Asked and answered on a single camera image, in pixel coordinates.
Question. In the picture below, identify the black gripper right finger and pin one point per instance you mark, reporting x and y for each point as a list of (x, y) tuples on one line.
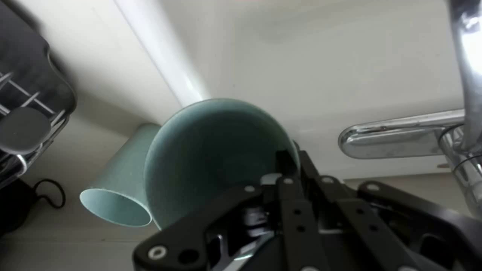
[(381, 227)]

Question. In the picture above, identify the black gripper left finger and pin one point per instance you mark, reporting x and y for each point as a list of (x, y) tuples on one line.
[(235, 221)]

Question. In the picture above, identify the teal plastic cup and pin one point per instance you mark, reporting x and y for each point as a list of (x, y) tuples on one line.
[(211, 151), (117, 186)]

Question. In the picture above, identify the chrome faucet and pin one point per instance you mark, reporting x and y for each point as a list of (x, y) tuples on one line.
[(400, 138)]

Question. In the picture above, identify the white ceramic sink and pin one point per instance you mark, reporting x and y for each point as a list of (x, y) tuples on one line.
[(325, 66)]

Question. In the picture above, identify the black countertop appliance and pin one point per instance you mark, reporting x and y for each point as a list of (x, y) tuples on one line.
[(15, 206)]

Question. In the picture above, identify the gray kitchen utensil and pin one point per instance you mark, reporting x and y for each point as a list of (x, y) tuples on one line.
[(22, 130)]

